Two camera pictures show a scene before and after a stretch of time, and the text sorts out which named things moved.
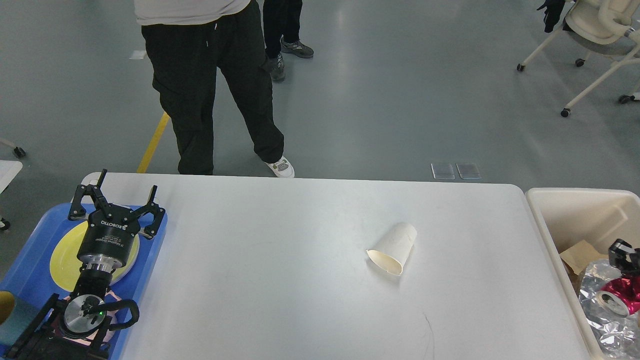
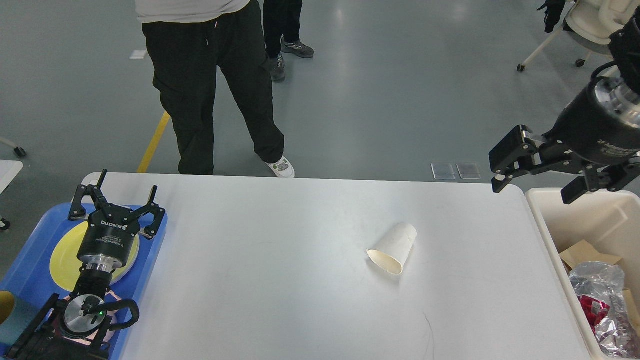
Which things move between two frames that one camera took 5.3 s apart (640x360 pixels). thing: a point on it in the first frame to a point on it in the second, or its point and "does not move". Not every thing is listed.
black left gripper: (110, 230) does not move
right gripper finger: (619, 254) to (601, 125)
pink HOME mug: (98, 335) does not move
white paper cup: (390, 251) does not move
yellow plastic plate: (65, 264) does not move
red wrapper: (620, 296) to (594, 309)
